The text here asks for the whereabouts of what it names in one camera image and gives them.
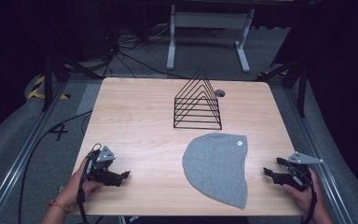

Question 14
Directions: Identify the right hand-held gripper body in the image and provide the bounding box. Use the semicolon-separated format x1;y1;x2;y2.
272;151;324;192

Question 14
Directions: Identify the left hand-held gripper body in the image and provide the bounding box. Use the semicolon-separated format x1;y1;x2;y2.
85;145;123;188

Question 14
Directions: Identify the grey knit beanie hat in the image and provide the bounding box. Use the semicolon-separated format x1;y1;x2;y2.
182;133;249;209

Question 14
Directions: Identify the black wire triangle rack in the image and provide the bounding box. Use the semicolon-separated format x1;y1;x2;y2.
172;67;224;131

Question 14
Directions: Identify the person's right hand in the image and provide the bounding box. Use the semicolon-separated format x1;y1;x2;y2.
282;169;324;217

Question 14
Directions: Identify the person's left hand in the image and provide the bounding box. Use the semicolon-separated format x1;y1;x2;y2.
55;157;105;208

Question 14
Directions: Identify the black metal stand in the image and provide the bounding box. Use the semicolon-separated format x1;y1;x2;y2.
41;51;104;113
254;60;310;119

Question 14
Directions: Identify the yellow black floor tape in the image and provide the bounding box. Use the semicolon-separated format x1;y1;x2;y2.
26;75;72;101

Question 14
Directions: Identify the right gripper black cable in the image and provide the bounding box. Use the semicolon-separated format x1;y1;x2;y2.
301;169;321;224

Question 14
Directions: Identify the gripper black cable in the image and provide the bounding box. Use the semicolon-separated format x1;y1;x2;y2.
76;142;104;224
301;169;321;224

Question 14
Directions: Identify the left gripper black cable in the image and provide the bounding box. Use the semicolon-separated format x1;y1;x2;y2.
76;142;104;224

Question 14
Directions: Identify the aluminium floor rail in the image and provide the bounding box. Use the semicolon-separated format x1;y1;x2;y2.
0;81;70;224
282;87;356;224

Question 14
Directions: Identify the orange bead bracelet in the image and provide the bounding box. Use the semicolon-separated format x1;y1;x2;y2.
47;200;72;215

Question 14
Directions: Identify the black floor cable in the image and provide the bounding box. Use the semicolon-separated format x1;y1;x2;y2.
18;109;93;224

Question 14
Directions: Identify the bundle of floor cables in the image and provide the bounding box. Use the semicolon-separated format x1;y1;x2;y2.
102;22;189;79

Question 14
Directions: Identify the white metal desk frame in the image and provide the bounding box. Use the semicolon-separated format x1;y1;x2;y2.
166;4;256;74

